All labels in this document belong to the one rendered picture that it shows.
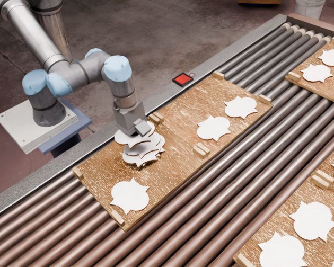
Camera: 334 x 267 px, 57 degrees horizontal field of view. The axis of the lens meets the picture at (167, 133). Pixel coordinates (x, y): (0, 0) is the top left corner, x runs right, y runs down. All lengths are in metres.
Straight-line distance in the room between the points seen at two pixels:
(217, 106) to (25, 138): 0.87
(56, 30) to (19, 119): 0.51
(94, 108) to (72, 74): 2.01
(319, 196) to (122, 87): 0.74
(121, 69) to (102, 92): 2.21
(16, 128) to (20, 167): 1.20
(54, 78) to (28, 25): 0.21
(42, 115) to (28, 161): 1.30
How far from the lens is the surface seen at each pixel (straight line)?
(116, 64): 0.92
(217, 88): 1.49
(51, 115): 1.49
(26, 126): 1.57
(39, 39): 1.05
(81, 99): 3.12
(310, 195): 1.16
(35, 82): 1.41
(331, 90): 1.56
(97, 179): 1.21
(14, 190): 1.35
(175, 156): 1.21
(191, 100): 1.43
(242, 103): 1.40
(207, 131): 1.27
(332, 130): 1.40
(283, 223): 1.08
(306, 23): 2.02
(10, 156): 2.90
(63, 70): 0.98
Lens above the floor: 1.88
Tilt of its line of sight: 47 degrees down
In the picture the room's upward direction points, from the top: 9 degrees counter-clockwise
